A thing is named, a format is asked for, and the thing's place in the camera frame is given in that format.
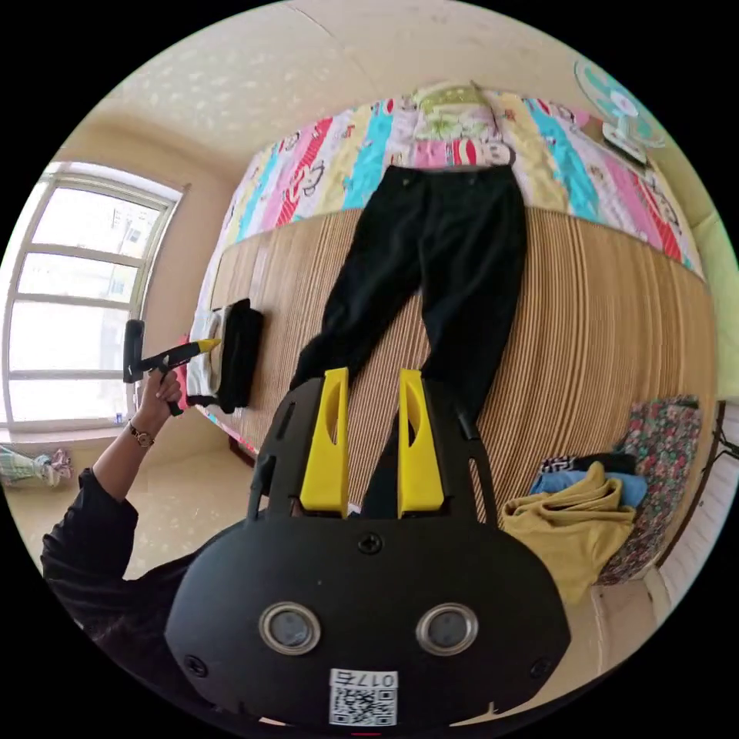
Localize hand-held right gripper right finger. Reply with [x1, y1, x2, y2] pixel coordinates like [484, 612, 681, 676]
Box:
[397, 369, 446, 519]

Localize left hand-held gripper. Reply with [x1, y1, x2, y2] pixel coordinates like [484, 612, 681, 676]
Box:
[133, 338, 222, 418]

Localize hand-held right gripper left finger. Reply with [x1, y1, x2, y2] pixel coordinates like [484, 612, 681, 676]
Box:
[299, 366, 350, 517]

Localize person's left forearm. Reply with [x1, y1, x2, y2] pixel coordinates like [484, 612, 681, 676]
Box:
[92, 419, 157, 503]

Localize black pants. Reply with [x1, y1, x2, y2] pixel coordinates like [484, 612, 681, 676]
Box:
[288, 163, 530, 520]

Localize person's left hand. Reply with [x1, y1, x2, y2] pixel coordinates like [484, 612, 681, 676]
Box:
[131, 369, 185, 431]

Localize folded pile of clothes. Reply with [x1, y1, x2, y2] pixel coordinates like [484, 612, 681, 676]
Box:
[186, 297, 266, 416]

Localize window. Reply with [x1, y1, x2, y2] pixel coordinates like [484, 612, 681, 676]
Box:
[0, 161, 187, 435]

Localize heaped pile of clothes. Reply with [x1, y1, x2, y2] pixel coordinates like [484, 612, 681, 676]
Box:
[498, 453, 650, 606]

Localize bed with mat and quilt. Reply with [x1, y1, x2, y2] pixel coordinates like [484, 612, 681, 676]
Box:
[187, 86, 717, 585]

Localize floral cloth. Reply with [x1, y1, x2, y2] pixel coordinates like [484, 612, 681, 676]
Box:
[597, 394, 703, 587]

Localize person's body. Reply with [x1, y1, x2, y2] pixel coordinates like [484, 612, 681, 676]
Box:
[40, 467, 243, 694]

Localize green printed pillow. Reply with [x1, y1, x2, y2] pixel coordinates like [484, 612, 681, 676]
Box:
[412, 80, 504, 143]

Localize teal fan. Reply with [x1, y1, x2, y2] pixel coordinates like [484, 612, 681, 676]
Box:
[573, 57, 666, 164]

